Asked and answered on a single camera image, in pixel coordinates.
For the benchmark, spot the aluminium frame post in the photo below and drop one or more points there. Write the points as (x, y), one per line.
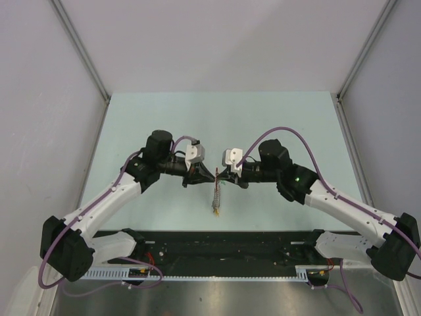
(80, 49)
(367, 46)

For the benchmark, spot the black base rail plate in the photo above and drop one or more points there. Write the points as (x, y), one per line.
(227, 254)

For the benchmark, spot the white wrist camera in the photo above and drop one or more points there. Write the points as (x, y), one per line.
(195, 153)
(230, 160)

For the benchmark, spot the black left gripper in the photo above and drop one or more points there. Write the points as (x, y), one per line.
(198, 174)

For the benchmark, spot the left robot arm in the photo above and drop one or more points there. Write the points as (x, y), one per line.
(70, 245)

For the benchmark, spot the white slotted cable duct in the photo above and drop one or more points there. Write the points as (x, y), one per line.
(139, 274)

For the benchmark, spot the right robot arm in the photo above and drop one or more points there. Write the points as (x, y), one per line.
(385, 241)

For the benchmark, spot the left aluminium frame post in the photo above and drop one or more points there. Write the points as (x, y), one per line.
(80, 49)

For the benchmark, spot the right aluminium frame post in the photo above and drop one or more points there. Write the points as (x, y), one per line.
(367, 46)

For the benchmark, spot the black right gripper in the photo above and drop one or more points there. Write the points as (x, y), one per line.
(233, 177)

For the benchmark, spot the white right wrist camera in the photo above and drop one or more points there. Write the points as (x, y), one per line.
(230, 160)

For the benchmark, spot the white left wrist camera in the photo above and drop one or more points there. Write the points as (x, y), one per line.
(195, 153)

